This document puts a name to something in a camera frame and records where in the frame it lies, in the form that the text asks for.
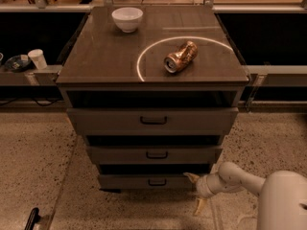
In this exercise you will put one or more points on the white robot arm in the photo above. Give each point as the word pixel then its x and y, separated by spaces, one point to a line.
pixel 282 196

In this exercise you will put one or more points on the white ceramic bowl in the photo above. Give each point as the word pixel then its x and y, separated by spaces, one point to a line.
pixel 127 19

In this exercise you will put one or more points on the black object on floor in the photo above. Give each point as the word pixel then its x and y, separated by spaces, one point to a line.
pixel 33 218

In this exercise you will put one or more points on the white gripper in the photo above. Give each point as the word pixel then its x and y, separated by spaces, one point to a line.
pixel 202 186

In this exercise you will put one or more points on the dark patterned bowl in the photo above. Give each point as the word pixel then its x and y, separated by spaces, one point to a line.
pixel 18 63

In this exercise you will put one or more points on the grey top drawer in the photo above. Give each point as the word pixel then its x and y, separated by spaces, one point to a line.
pixel 152 121

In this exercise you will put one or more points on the crushed golden soda can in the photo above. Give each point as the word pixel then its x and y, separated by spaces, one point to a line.
pixel 181 58

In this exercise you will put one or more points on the grey drawer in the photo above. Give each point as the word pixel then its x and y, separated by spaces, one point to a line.
pixel 152 121
pixel 147 181
pixel 154 155

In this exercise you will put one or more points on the white paper cup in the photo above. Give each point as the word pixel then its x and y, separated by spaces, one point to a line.
pixel 38 58

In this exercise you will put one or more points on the grey drawer cabinet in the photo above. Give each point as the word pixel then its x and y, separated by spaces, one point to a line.
pixel 108 68

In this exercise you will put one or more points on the grey bottom drawer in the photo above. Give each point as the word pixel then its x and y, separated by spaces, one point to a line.
pixel 147 181

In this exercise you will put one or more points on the grey middle drawer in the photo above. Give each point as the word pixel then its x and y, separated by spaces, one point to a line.
pixel 154 155

